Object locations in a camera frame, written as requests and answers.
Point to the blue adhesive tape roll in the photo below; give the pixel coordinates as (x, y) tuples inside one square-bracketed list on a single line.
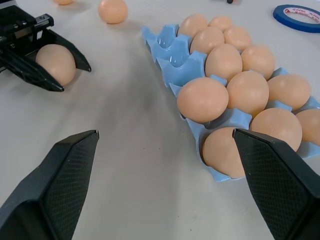
[(278, 15)]

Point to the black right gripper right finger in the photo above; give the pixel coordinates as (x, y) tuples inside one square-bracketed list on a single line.
[(280, 190)]

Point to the light blue plastic egg tray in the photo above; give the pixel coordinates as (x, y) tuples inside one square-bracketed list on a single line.
[(180, 75)]

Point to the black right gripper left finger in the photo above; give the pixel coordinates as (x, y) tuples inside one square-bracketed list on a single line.
[(45, 190)]

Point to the small black red object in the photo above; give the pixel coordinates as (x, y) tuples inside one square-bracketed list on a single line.
[(228, 1)]

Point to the beige egg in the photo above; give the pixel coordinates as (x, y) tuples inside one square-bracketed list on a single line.
[(260, 61), (221, 22), (277, 127), (192, 25), (58, 62), (202, 100), (207, 40), (290, 91), (311, 126), (238, 37), (63, 1), (248, 92), (223, 62), (221, 152), (113, 11)]

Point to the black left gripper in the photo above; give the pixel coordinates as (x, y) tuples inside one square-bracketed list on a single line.
[(15, 22)]

